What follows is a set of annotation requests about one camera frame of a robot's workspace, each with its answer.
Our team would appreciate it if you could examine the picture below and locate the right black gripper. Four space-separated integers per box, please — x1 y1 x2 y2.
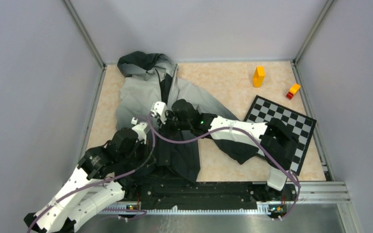
157 110 192 137

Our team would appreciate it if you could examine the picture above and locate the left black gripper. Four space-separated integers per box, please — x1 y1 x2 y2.
119 137 156 168

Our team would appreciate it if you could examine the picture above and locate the grey black gradient hooded jacket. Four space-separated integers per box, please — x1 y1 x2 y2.
116 50 264 183

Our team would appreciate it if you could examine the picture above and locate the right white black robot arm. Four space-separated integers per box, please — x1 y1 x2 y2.
151 99 299 200

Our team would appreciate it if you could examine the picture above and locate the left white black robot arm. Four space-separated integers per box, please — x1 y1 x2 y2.
24 122 152 233

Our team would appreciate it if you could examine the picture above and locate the black white checkerboard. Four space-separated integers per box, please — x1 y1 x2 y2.
244 96 317 175

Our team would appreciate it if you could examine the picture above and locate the red yellow toy block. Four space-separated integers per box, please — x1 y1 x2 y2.
286 83 301 100

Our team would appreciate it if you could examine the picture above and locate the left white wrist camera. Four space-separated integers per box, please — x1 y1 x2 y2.
131 117 150 145

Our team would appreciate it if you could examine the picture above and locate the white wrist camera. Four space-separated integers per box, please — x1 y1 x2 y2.
150 101 168 124
131 117 150 145

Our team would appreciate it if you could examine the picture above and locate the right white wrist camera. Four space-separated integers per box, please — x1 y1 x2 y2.
150 101 168 124

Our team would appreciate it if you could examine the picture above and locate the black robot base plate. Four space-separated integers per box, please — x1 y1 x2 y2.
123 182 296 210

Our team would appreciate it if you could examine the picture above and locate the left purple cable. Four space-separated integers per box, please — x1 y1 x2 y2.
27 116 156 233

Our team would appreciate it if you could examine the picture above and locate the purple cable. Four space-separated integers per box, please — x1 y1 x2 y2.
147 111 301 220
27 116 156 233

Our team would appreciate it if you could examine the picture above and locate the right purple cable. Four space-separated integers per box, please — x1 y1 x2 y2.
147 111 301 220

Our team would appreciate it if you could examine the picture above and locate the aluminium frame rail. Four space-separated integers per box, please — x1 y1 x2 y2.
100 182 350 215

